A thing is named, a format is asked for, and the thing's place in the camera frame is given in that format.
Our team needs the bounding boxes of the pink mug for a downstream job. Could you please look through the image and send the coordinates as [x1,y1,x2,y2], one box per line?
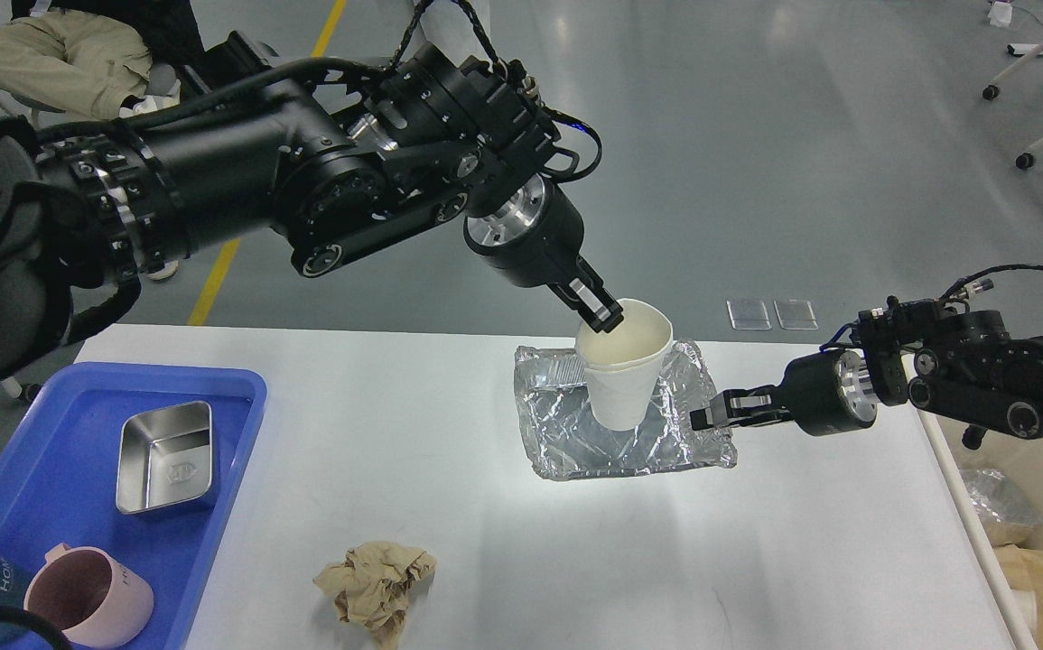
[24,543,156,649]

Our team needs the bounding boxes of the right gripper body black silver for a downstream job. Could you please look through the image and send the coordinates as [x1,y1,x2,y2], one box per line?
[778,348,908,436]

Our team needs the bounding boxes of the clear floor marker plate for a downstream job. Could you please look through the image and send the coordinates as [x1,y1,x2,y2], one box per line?
[772,299,819,330]

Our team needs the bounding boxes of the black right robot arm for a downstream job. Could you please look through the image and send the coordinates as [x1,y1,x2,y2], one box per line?
[689,265,1043,450]

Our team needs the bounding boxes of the aluminium foil tray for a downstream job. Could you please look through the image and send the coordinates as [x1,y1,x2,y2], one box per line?
[514,339,739,481]

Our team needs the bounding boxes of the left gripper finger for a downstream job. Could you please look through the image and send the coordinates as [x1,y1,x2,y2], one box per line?
[547,256,624,334]

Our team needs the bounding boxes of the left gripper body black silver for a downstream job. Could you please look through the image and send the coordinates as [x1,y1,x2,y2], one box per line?
[463,174,587,288]

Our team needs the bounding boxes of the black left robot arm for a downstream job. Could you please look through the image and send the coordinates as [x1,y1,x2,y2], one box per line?
[0,1,623,382]

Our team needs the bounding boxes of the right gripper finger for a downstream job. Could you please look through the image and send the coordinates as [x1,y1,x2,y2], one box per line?
[689,385,793,432]

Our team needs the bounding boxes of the seated person khaki trousers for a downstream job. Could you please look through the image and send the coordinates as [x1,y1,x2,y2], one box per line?
[0,1,204,120]

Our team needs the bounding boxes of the white paper cup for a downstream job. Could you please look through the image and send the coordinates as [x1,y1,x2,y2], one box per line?
[574,299,675,431]

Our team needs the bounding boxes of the blue plastic tray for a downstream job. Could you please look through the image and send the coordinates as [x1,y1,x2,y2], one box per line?
[0,362,266,649]

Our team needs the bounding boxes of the stainless steel rectangular container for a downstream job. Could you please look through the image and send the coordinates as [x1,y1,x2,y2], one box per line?
[114,402,220,519]

